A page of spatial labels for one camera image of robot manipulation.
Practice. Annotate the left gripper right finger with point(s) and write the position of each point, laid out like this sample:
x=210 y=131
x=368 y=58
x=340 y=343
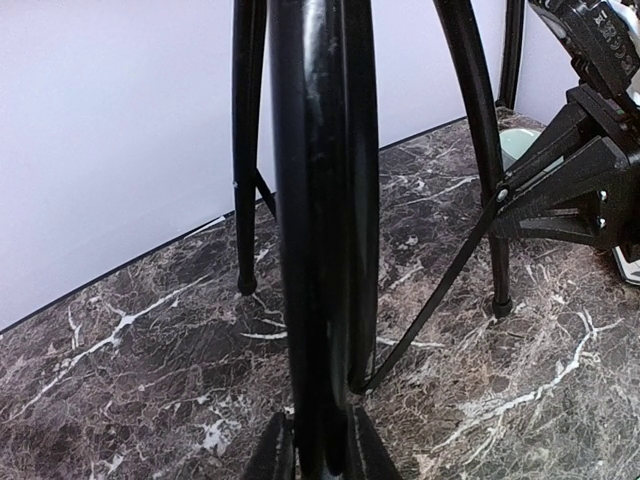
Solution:
x=367 y=458

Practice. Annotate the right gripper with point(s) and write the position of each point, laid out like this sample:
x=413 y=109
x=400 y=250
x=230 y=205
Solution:
x=592 y=197

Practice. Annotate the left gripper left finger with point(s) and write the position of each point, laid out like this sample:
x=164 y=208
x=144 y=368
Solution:
x=274 y=457

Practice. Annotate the pale green ceramic bowl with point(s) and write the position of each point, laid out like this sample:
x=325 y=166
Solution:
x=514 y=143

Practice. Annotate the square floral plate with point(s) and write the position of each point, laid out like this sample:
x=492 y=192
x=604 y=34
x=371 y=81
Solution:
x=629 y=271

